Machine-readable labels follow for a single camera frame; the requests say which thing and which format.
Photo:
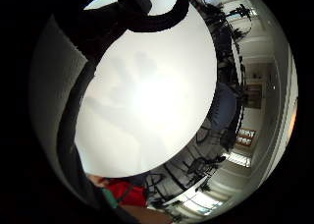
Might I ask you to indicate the bright ceiling light panel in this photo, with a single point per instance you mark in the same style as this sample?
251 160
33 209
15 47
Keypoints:
240 159
199 202

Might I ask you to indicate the black tripod stand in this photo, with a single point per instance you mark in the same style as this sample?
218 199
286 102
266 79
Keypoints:
241 11

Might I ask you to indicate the the person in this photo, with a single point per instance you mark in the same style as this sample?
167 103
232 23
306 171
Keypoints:
129 193

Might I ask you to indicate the black chair base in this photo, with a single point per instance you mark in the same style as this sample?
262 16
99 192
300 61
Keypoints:
204 165

